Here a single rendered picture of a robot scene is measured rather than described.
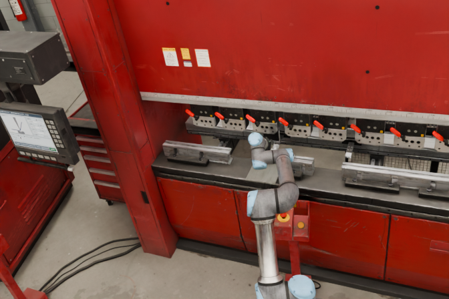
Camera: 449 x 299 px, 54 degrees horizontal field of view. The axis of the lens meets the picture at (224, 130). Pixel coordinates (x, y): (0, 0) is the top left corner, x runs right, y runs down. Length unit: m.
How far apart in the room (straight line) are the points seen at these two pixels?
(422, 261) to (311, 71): 1.36
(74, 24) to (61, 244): 2.13
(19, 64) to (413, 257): 2.48
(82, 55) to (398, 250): 2.21
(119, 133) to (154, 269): 1.22
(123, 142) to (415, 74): 1.78
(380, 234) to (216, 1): 1.66
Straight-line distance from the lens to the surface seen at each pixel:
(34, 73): 2.48
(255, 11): 2.31
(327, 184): 2.74
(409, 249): 2.93
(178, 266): 3.58
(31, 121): 2.69
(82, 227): 4.19
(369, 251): 3.00
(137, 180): 3.11
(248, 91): 2.54
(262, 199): 2.01
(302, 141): 2.99
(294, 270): 3.02
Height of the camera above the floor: 2.71
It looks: 34 degrees down
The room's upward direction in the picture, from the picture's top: 10 degrees counter-clockwise
